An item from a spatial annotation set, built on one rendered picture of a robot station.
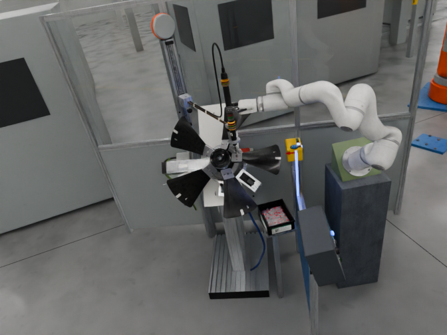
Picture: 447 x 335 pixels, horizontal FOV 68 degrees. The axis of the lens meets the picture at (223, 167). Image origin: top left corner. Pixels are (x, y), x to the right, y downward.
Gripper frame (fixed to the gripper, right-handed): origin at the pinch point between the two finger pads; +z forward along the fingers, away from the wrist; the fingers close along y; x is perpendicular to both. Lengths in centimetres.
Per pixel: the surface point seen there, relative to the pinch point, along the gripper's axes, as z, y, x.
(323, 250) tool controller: -36, -83, -26
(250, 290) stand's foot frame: 4, -10, -143
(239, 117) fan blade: -3.5, 13.1, -12.0
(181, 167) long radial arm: 37, 7, -39
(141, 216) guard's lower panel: 109, 70, -131
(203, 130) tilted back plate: 23.6, 32.2, -27.5
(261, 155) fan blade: -14.4, 0.1, -32.5
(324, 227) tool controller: -38, -71, -25
